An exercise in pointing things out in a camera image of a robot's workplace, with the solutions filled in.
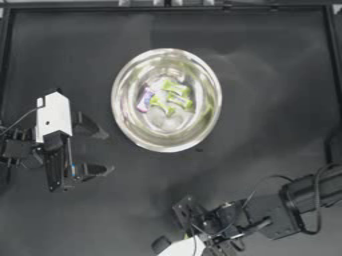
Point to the black metal frame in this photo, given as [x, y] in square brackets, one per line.
[88, 7]

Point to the pink candy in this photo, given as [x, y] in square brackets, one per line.
[144, 99]

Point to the steel bowl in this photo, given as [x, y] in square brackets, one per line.
[165, 136]

